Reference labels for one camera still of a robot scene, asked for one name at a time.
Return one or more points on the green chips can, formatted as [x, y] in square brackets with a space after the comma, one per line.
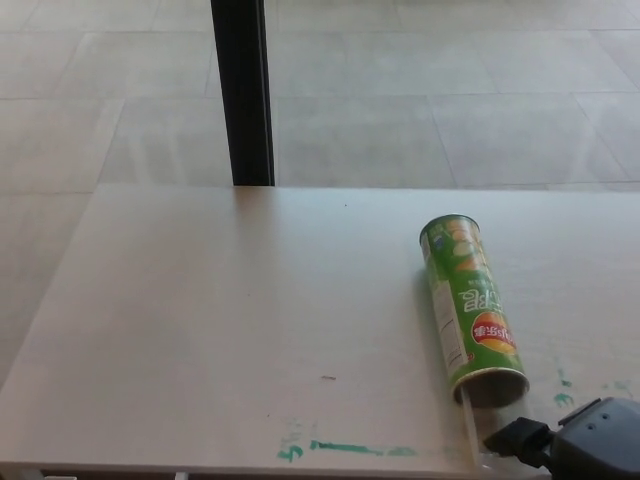
[462, 300]

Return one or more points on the black vertical post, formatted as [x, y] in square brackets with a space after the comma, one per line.
[242, 90]

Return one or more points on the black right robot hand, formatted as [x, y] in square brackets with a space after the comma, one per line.
[590, 440]

